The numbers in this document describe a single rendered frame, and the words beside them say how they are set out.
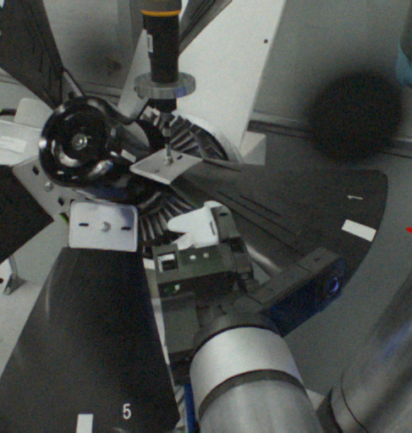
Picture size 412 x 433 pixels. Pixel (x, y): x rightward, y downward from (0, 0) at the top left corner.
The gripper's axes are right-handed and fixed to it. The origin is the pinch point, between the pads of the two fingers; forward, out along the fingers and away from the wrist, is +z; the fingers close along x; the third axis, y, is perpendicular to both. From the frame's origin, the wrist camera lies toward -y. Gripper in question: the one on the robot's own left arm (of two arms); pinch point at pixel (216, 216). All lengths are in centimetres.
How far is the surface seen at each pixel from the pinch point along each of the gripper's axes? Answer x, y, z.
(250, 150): 23, -18, 63
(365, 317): 79, -47, 55
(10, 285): 109, 78, 143
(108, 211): 3.9, 12.5, 12.0
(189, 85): -11.8, 0.3, 8.8
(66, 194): 3.8, 18.4, 18.2
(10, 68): -8.8, 25.5, 40.7
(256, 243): 1.3, -3.3, -4.5
